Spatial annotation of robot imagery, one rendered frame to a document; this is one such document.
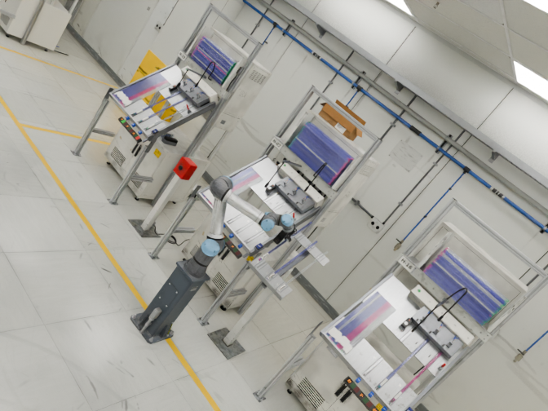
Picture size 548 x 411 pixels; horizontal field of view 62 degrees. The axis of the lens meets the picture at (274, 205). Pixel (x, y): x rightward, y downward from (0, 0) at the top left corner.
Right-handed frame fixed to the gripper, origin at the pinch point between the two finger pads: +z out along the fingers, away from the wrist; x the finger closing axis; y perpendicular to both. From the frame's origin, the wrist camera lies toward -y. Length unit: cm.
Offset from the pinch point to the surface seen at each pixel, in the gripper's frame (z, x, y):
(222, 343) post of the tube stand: 57, -12, -79
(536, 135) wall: 62, -60, 252
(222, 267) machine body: 68, 39, -40
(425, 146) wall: 105, 12, 198
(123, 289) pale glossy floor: 17, 56, -108
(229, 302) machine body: 75, 14, -54
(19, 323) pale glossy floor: -52, 48, -154
